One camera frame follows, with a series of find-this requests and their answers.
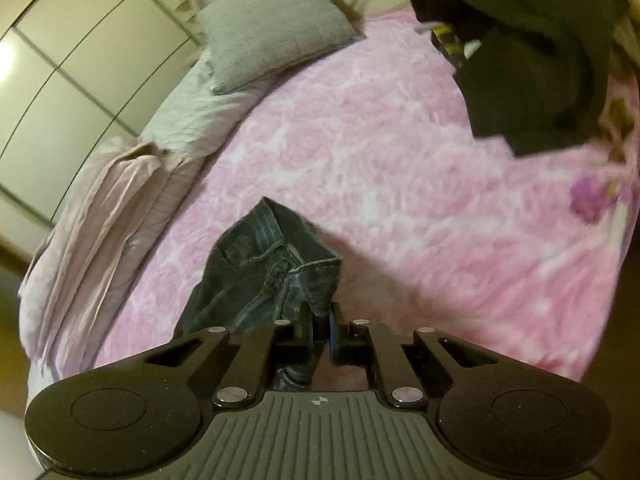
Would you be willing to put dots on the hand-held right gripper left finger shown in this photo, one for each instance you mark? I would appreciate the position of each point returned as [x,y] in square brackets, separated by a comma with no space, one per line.
[304,329]

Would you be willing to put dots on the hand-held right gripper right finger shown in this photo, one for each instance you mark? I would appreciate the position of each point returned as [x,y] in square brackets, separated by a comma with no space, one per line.
[336,335]

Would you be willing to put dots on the dark blue denim pants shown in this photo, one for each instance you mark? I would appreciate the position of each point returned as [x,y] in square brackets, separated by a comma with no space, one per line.
[240,280]

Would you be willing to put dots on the pink floral blanket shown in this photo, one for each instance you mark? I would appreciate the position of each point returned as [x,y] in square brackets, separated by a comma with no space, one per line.
[375,160]

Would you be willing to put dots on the folded pink bedsheets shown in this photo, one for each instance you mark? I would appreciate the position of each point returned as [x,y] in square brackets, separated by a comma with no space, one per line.
[100,220]

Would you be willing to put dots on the light grey duvet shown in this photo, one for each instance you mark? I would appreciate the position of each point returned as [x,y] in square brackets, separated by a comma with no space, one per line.
[200,115]

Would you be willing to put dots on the grey square pillow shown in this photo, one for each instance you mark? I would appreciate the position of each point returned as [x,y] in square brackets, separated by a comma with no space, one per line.
[275,25]

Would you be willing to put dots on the yellow and black striped cloth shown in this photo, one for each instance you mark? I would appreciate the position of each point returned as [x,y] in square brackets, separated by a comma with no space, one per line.
[447,42]

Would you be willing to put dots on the dark crumpled garment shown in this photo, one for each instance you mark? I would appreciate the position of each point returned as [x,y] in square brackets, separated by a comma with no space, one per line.
[525,60]

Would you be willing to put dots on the white sliding door wardrobe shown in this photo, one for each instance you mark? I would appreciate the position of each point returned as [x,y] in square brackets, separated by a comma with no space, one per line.
[75,50]

